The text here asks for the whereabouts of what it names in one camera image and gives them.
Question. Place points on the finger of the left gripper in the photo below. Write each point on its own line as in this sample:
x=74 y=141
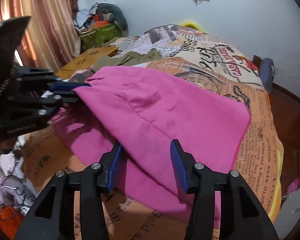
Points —
x=69 y=98
x=62 y=86

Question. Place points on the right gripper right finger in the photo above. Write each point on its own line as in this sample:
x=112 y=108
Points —
x=183 y=163

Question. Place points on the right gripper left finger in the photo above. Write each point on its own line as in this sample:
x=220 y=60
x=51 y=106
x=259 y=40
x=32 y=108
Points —
x=111 y=164

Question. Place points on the pink pants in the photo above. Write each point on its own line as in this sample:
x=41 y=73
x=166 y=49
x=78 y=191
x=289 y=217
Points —
x=144 y=110

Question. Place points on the cardboard box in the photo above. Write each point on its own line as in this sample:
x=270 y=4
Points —
x=85 y=60

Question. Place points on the striped pink curtain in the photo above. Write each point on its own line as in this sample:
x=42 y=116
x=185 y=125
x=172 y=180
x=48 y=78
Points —
x=50 y=40

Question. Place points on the green patterned storage bag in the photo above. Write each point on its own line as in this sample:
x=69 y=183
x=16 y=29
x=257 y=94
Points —
x=98 y=37

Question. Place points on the olive green garment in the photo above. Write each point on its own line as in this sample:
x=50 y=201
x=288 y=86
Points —
x=129 y=59

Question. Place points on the orange box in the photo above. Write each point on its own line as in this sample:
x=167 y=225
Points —
x=97 y=24

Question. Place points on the grey plush pillow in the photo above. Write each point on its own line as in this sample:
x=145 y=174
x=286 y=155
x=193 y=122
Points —
x=114 y=14

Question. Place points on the pink slipper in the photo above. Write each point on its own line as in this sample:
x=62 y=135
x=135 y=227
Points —
x=293 y=186

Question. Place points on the newspaper print bed blanket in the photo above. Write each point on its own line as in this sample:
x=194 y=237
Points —
x=210 y=64

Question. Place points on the blue backpack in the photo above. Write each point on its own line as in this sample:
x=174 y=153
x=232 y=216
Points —
x=266 y=73

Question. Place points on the yellow foam headboard arch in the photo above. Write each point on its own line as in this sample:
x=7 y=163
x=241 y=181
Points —
x=193 y=25

